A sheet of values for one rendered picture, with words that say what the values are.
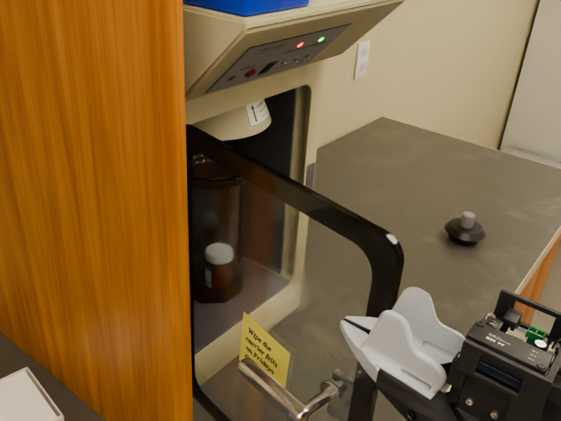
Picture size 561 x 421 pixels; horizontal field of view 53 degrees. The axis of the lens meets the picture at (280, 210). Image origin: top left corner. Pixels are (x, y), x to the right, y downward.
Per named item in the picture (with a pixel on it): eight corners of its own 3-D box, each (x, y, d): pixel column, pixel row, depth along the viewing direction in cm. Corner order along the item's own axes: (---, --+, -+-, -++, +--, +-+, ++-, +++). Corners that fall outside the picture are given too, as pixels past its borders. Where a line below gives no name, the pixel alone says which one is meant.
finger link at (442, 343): (371, 256, 45) (484, 306, 40) (361, 314, 48) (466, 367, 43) (350, 273, 42) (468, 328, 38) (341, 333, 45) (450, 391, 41)
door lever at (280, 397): (274, 353, 60) (275, 334, 58) (340, 409, 54) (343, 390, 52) (234, 377, 56) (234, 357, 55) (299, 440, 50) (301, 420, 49)
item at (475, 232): (436, 239, 129) (442, 214, 126) (452, 224, 136) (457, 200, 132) (474, 255, 124) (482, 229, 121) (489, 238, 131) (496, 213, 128)
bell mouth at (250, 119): (123, 117, 81) (119, 78, 78) (209, 91, 93) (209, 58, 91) (213, 152, 72) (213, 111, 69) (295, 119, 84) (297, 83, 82)
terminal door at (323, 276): (189, 384, 81) (181, 119, 61) (346, 550, 62) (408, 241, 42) (184, 387, 80) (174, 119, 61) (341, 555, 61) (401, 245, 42)
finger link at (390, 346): (350, 273, 42) (468, 328, 38) (341, 333, 45) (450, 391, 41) (327, 292, 40) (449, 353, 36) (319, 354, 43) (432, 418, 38)
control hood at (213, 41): (159, 99, 60) (154, 1, 55) (327, 51, 83) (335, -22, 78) (240, 129, 54) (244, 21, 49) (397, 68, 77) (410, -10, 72)
